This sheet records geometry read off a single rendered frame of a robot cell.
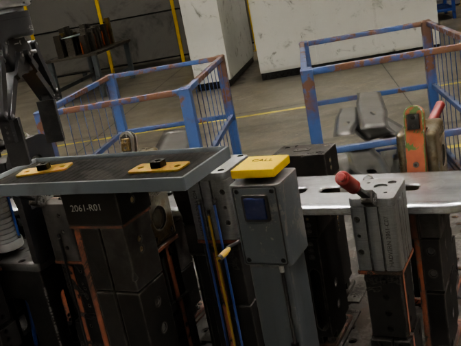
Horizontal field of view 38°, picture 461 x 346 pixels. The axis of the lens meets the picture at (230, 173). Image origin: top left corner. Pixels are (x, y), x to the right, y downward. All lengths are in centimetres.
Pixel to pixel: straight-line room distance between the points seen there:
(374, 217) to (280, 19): 821
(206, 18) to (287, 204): 839
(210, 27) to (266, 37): 77
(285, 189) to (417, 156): 48
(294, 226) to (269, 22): 832
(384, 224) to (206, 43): 833
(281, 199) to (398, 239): 23
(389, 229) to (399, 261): 5
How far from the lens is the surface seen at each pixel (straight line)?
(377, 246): 100
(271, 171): 83
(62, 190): 96
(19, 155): 101
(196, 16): 922
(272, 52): 918
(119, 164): 101
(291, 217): 87
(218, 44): 920
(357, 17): 916
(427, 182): 120
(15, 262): 132
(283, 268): 87
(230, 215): 106
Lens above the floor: 139
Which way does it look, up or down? 16 degrees down
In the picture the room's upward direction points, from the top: 11 degrees counter-clockwise
